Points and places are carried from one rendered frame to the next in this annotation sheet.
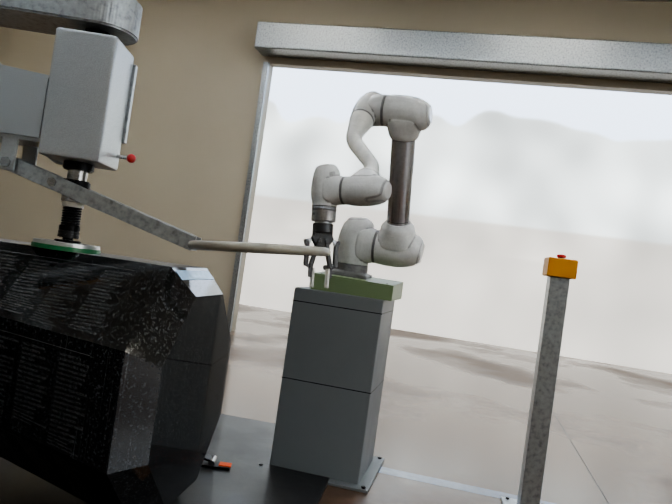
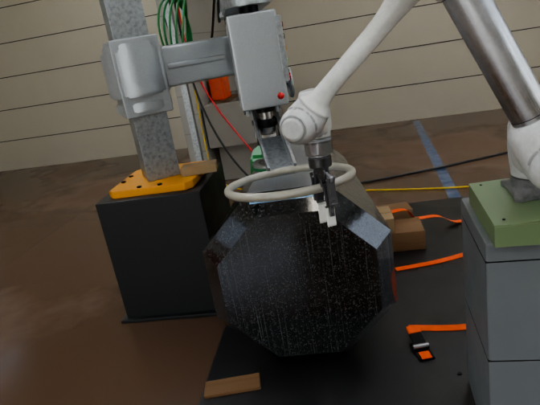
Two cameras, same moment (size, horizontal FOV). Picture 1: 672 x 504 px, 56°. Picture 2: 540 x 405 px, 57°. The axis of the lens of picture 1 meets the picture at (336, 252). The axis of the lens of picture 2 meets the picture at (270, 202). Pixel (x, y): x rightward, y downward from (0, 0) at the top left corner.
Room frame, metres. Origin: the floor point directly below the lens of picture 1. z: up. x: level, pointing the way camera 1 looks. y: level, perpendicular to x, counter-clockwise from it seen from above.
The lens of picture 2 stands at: (2.10, -1.52, 1.46)
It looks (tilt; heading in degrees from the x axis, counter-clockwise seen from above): 18 degrees down; 90
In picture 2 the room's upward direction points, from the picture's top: 10 degrees counter-clockwise
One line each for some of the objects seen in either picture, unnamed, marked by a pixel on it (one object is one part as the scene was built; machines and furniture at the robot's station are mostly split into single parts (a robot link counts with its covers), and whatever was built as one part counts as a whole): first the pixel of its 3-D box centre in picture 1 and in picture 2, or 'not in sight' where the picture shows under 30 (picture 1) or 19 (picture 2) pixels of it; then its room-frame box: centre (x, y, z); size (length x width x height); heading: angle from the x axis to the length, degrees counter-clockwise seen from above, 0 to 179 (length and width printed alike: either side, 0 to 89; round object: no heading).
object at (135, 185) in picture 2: not in sight; (161, 177); (1.47, 1.38, 0.76); 0.49 x 0.49 x 0.05; 81
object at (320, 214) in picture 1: (323, 215); (317, 147); (2.27, 0.06, 1.09); 0.09 x 0.09 x 0.06
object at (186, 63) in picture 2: not in sight; (172, 65); (1.66, 1.44, 1.38); 0.74 x 0.34 x 0.25; 17
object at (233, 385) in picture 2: not in sight; (232, 385); (1.78, 0.35, 0.02); 0.25 x 0.10 x 0.01; 1
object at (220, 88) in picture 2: not in sight; (221, 86); (1.73, 4.34, 1.00); 0.50 x 0.22 x 0.33; 77
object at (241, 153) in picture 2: not in sight; (249, 130); (1.97, 4.41, 0.43); 1.30 x 0.62 x 0.86; 77
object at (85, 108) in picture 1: (64, 102); (255, 63); (2.13, 0.99, 1.34); 0.36 x 0.22 x 0.45; 93
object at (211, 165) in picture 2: not in sight; (199, 168); (1.72, 1.29, 0.81); 0.20 x 0.10 x 0.05; 179
